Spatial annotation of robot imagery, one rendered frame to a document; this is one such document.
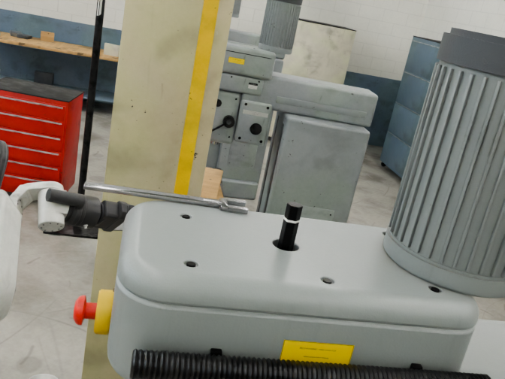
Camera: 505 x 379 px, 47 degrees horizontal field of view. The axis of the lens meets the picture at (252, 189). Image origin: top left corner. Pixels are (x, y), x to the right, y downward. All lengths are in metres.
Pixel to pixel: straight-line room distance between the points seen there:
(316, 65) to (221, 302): 8.62
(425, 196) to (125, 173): 1.91
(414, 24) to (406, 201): 9.82
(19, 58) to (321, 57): 4.67
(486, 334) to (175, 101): 1.75
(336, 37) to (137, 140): 6.97
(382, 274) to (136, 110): 1.83
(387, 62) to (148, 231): 9.85
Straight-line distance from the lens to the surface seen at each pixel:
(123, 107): 2.50
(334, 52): 9.28
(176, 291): 0.68
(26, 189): 1.62
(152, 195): 0.88
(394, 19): 10.47
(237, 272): 0.71
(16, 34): 9.58
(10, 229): 1.30
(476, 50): 0.77
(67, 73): 9.94
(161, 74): 2.47
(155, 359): 0.69
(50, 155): 5.49
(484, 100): 0.76
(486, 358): 0.98
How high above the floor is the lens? 2.21
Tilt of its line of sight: 19 degrees down
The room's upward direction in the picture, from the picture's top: 12 degrees clockwise
